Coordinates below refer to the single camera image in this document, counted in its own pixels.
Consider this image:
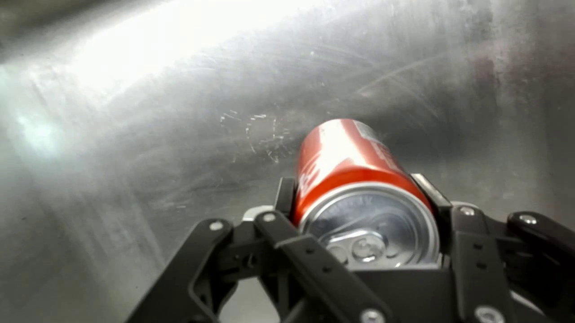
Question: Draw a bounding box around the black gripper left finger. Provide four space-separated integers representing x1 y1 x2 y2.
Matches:
124 175 394 323

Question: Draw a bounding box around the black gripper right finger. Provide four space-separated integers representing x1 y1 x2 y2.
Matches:
410 173 575 323

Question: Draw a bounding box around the red soda can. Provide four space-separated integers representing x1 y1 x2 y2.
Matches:
291 117 446 271

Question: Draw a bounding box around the stainless steel double sink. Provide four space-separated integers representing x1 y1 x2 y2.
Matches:
0 0 575 323

